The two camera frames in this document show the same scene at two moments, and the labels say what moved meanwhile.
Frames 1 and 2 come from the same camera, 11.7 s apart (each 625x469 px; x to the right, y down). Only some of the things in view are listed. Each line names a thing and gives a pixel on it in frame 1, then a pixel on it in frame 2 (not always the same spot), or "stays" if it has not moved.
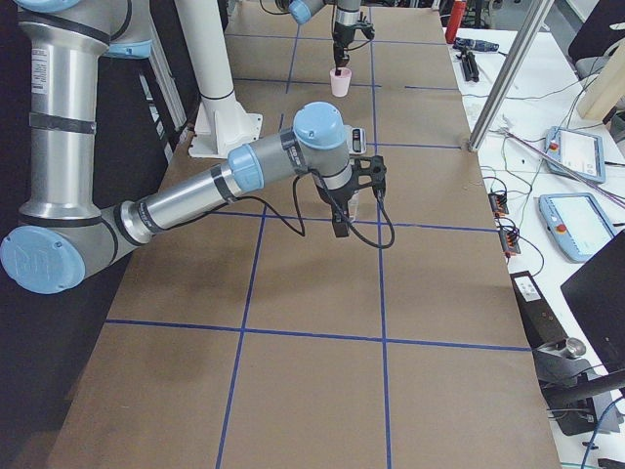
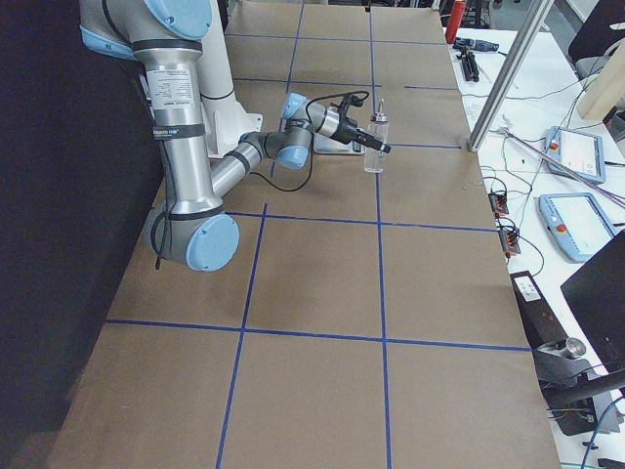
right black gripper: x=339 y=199 -> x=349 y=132
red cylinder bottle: x=457 y=15 stays
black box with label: x=541 y=326 stays
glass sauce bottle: x=354 y=206 -> x=375 y=160
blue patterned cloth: x=475 y=45 stays
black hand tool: x=471 y=70 stays
